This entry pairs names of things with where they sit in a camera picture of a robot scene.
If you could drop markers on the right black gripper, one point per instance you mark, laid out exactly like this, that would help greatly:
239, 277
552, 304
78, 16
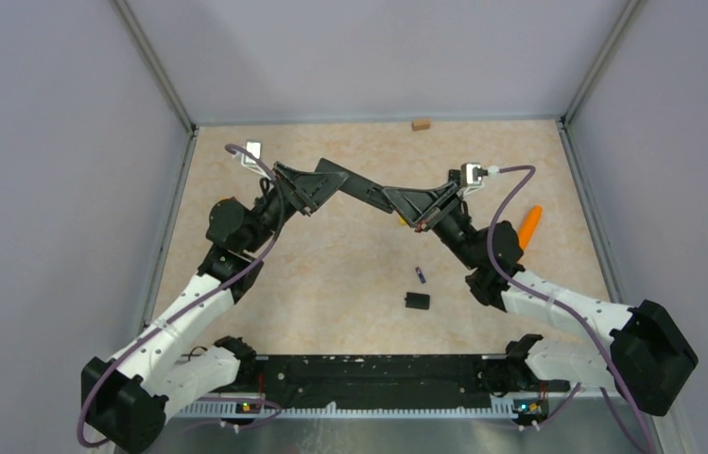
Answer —
421, 207

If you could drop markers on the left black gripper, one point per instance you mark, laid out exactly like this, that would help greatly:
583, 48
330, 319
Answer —
309, 188

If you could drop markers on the black remote control with buttons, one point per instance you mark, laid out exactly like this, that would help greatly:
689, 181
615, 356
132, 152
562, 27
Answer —
357, 186

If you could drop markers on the purple blue battery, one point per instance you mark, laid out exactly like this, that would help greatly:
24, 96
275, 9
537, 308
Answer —
420, 275

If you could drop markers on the black battery cover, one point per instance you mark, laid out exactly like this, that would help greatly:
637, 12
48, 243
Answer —
418, 301

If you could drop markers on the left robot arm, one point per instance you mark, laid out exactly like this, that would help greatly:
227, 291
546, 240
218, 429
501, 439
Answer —
130, 397

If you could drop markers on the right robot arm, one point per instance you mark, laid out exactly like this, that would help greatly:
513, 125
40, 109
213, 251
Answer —
649, 353

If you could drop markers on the brown wooden block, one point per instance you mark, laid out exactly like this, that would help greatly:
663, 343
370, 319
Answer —
421, 124

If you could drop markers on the orange toy microphone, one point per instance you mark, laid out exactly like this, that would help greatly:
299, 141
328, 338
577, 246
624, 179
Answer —
529, 225

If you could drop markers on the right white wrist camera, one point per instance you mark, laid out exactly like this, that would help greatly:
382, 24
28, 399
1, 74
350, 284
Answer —
471, 177

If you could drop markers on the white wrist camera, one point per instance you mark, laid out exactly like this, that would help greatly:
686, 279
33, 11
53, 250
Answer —
249, 159
471, 177

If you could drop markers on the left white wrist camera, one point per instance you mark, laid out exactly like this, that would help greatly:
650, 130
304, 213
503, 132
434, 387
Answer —
249, 159

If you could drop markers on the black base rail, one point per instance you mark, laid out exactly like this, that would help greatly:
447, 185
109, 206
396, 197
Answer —
372, 382

